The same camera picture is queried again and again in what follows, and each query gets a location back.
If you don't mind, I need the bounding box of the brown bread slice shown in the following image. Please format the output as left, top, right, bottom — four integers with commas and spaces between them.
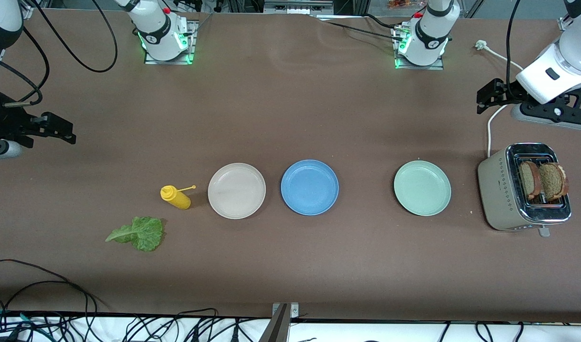
537, 162, 570, 201
518, 161, 543, 200

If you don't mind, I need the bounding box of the yellow squeeze bottle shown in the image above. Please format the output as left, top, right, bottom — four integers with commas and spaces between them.
160, 184, 197, 210

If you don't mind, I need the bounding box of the aluminium extrusion camera post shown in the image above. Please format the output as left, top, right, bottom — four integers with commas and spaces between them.
258, 302, 300, 342

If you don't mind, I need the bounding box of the blue plate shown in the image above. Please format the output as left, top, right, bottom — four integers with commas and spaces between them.
281, 159, 339, 216

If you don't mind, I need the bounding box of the beige plate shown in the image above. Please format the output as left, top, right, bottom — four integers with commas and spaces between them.
207, 162, 267, 220

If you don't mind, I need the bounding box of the beige chrome two-slot toaster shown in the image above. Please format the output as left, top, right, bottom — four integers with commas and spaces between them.
478, 142, 572, 237

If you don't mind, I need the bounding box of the teal cable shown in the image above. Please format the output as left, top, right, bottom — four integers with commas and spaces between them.
0, 310, 51, 335

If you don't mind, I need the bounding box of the black cable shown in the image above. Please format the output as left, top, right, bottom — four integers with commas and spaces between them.
326, 13, 405, 42
0, 36, 50, 106
31, 0, 119, 74
506, 0, 526, 95
0, 259, 99, 333

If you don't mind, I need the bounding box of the white toaster power cable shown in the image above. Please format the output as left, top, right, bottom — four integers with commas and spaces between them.
475, 40, 526, 159

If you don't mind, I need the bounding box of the aluminium extrusion bar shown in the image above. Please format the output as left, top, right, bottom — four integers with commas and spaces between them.
16, 0, 37, 19

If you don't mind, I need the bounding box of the aluminium frame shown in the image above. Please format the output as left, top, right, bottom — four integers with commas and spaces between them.
263, 0, 335, 15

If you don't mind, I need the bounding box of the light green plate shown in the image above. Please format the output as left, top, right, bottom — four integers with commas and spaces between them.
394, 160, 452, 217

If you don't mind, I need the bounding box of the green lettuce leaf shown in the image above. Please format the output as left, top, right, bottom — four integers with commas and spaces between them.
105, 216, 164, 252

